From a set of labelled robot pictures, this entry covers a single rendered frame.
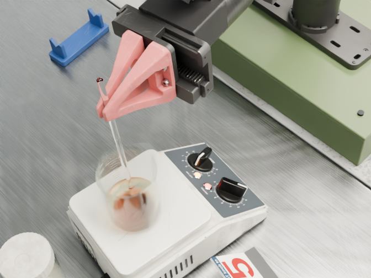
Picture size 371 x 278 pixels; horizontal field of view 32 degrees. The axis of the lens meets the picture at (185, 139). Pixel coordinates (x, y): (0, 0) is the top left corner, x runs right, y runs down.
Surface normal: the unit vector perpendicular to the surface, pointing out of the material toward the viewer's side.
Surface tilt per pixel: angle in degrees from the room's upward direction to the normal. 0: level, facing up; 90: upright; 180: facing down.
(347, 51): 2
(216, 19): 90
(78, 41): 0
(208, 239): 90
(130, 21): 2
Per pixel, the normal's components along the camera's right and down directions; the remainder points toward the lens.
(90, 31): -0.07, -0.60
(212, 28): 0.79, 0.45
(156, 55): -0.30, -0.29
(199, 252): 0.59, 0.62
